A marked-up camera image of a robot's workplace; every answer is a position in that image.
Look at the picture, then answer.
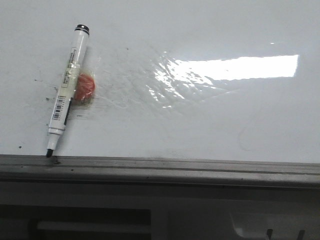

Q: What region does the orange round magnet taped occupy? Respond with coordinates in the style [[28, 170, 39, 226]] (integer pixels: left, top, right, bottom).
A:
[[74, 72, 96, 103]]

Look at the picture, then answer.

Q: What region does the white whiteboard marker pen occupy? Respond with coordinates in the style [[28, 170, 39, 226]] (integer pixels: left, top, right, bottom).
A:
[[46, 24, 90, 158]]

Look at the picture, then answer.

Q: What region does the white whiteboard surface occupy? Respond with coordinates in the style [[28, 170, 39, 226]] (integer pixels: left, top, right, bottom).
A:
[[0, 0, 320, 163]]

